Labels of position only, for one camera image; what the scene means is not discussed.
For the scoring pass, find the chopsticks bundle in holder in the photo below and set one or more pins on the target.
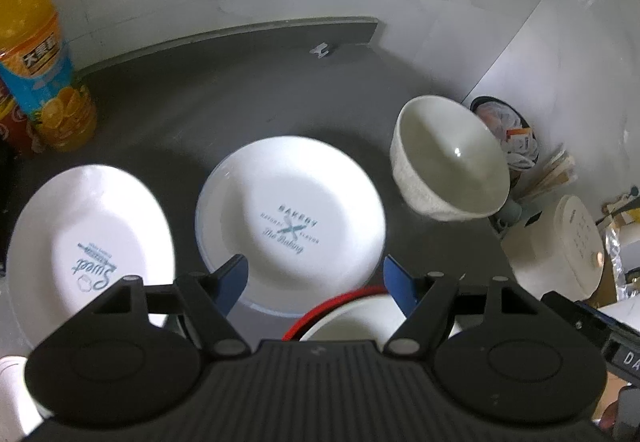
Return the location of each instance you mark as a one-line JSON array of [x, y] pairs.
[[558, 172]]

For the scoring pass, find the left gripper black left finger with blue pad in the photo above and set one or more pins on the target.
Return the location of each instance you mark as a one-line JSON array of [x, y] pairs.
[[186, 317]]

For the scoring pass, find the white rice cooker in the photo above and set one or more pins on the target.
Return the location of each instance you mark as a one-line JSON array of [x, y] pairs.
[[557, 249]]

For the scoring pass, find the plain white bowl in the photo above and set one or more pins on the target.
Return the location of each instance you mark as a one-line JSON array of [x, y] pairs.
[[374, 318]]

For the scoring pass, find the small white clip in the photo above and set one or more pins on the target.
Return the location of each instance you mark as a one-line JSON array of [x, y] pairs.
[[321, 50]]

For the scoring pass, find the white bowl with printed base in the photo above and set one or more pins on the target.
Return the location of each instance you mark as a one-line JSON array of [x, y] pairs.
[[446, 163]]

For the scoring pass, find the dark bowl with sachets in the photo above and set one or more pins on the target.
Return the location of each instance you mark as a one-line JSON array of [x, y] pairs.
[[516, 137]]

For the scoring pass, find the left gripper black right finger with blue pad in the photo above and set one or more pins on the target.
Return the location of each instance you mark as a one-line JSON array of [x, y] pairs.
[[444, 316]]

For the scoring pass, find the white Bakery plate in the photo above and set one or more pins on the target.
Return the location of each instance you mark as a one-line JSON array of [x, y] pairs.
[[305, 215]]

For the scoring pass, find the white Sweet plate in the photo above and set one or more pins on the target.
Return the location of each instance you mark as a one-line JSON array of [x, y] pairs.
[[80, 232]]

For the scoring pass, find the orange juice bottle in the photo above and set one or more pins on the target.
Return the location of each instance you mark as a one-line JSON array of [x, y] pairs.
[[37, 70]]

